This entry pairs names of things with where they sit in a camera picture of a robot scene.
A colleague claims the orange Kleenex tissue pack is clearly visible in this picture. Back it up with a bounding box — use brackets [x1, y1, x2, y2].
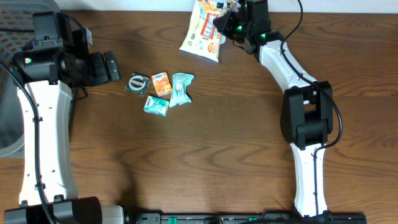
[151, 72, 172, 96]

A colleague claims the white blue snack bag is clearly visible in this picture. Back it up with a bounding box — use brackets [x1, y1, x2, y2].
[179, 0, 237, 63]

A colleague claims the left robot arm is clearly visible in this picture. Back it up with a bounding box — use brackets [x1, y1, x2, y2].
[4, 11, 130, 223]

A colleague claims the dark grey plastic basket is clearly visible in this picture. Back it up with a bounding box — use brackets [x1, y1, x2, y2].
[1, 0, 60, 158]

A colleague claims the teal wet wipes pack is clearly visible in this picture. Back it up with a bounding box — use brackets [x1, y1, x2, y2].
[169, 73, 194, 107]

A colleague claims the green Kleenex tissue pack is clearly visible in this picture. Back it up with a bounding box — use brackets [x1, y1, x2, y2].
[144, 96, 169, 117]

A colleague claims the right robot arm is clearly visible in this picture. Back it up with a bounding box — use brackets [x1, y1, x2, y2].
[214, 1, 333, 218]

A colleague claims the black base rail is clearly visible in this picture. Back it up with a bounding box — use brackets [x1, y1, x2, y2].
[124, 212, 367, 224]

